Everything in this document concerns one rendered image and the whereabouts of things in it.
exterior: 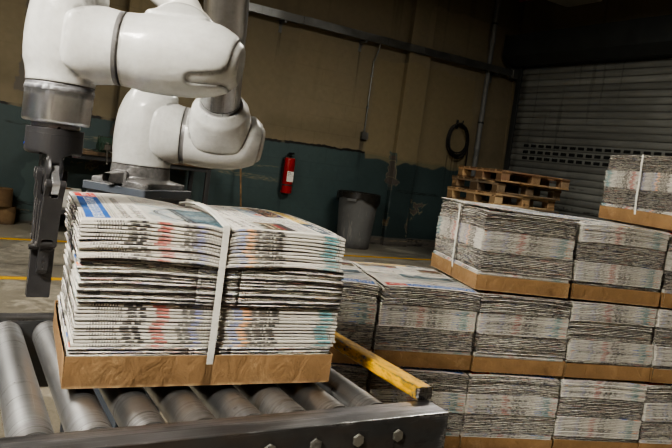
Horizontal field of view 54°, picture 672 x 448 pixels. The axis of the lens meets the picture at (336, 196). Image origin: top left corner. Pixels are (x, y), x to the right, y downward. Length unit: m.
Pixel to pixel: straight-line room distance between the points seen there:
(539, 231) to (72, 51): 1.39
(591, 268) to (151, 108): 1.31
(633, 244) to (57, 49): 1.67
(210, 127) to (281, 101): 7.20
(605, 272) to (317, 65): 7.43
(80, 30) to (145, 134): 0.88
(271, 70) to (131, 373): 8.05
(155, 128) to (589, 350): 1.38
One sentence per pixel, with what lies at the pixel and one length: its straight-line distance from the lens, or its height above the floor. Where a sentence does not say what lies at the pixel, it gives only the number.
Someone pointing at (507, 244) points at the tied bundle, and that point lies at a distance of 1.91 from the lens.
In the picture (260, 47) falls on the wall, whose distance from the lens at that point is 8.82.
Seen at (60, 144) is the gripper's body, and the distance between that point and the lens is 0.96.
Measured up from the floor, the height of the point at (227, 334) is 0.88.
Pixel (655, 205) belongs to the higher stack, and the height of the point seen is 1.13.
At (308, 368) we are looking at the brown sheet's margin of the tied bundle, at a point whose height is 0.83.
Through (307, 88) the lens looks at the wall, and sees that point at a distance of 9.09.
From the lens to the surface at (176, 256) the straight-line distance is 0.90.
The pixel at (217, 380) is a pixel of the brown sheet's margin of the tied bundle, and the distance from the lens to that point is 0.97.
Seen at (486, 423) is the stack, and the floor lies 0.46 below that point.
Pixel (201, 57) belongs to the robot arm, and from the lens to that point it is 0.91.
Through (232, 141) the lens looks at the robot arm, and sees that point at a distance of 1.74.
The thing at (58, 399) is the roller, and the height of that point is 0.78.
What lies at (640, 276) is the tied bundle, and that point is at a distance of 2.15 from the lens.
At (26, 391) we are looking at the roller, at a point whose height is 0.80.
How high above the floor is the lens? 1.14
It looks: 3 degrees down
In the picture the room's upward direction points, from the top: 8 degrees clockwise
